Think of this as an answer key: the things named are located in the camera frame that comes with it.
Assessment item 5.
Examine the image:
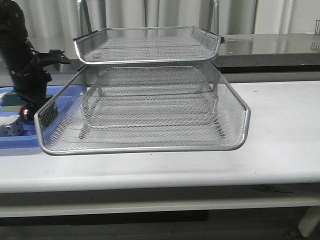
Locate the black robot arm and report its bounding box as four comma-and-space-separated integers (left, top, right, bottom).
0, 0, 71, 122

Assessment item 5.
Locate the dark background counter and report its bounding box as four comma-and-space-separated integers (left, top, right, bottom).
32, 33, 320, 74

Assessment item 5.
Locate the green terminal block component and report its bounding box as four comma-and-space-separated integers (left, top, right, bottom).
0, 91, 25, 112

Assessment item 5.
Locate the white table leg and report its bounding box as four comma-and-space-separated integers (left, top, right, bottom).
298, 206, 320, 238

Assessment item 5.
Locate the blue plastic tray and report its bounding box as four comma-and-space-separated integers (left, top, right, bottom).
0, 85, 82, 149

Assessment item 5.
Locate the silver rack frame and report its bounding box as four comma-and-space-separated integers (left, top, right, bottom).
76, 0, 226, 140

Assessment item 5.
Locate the red emergency stop button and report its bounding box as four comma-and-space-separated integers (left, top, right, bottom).
19, 104, 39, 123

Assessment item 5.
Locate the white circuit breaker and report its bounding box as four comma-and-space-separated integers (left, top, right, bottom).
0, 115, 24, 137

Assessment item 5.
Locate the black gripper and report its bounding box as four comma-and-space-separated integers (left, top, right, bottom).
9, 49, 71, 120

